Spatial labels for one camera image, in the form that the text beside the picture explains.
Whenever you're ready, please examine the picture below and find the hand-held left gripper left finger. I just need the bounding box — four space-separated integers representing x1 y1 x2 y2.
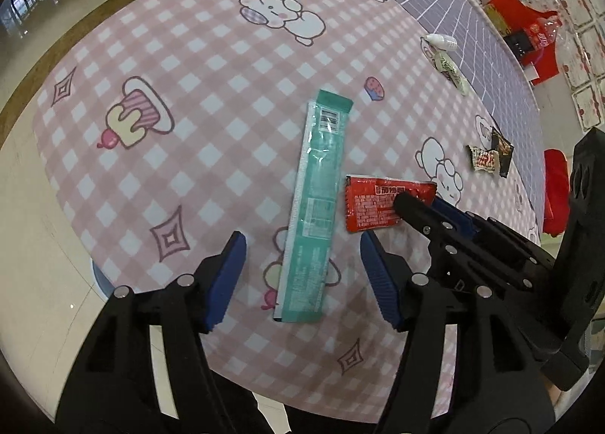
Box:
57 231 248 434

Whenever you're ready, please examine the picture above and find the small white dropper bottle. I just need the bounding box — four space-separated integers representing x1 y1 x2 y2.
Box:
422 33 458 51

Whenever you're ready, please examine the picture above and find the dark brown candy wrapper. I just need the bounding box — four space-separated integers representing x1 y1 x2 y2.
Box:
489 128 515 178

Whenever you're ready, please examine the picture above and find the long green packet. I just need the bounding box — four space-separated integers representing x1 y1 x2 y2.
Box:
273 89 354 322

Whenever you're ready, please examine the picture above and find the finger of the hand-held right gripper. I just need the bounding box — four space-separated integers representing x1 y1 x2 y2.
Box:
394 192 535 295
432 198 556 293

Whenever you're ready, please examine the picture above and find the red white candy wrapper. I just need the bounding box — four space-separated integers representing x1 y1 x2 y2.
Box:
468 145 501 172

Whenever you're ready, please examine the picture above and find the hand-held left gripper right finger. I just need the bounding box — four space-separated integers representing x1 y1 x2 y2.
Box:
360 231 556 434

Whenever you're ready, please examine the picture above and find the red snack wrapper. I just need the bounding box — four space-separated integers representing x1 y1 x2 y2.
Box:
344 175 438 234

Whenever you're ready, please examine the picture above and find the purple grid tablecloth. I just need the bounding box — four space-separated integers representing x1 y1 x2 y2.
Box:
326 0 542 227

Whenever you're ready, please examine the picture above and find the pink checked tablecloth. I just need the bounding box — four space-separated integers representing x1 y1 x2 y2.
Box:
31 0 544 420

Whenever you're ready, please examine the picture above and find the group of award certificates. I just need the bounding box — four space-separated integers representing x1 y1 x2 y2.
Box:
487 0 605 130

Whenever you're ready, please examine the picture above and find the black box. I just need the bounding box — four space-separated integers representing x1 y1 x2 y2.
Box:
503 30 532 61

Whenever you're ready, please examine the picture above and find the white green snack wrapper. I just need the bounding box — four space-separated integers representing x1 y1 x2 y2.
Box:
432 49 468 95

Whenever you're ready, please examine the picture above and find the red paper bag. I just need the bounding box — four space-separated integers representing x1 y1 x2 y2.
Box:
487 0 558 85

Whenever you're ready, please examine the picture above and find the cola bottle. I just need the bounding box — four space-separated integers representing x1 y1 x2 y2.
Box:
522 9 568 50

